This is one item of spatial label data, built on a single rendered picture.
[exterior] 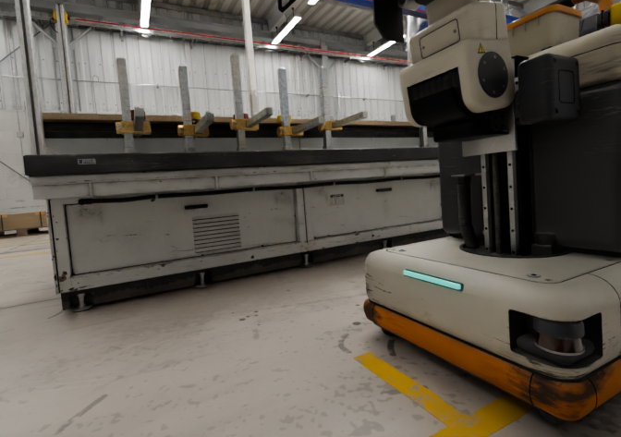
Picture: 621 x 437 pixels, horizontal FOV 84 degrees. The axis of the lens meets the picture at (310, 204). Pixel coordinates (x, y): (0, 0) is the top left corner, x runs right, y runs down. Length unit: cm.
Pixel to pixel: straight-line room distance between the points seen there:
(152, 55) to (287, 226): 775
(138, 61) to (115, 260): 775
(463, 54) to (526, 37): 36
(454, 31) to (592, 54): 32
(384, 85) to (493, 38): 1108
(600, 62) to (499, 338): 66
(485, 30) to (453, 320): 66
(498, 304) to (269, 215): 150
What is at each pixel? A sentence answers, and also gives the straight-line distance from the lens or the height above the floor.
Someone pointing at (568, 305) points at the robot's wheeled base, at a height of 26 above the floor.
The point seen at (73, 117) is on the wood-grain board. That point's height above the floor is 88.
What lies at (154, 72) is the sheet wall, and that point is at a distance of 934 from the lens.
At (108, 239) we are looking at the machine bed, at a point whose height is 32.
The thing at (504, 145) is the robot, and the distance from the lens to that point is 105.
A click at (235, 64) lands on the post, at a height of 113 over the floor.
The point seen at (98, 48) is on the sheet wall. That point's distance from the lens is 949.
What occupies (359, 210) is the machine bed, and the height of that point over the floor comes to 31.
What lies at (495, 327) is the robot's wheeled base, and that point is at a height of 19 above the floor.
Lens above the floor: 50
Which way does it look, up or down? 3 degrees down
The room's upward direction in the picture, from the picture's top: 4 degrees counter-clockwise
